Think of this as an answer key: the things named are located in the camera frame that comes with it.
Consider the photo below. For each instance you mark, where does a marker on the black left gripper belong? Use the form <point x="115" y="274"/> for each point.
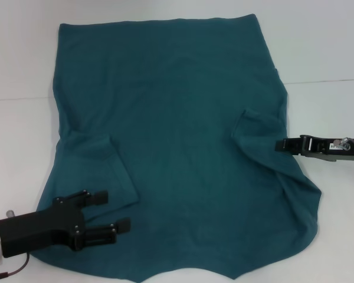
<point x="38" y="230"/>

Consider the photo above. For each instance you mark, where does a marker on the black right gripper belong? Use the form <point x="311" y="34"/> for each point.
<point x="321" y="148"/>

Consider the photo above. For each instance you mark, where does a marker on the blue shirt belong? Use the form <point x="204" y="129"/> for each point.
<point x="180" y="132"/>

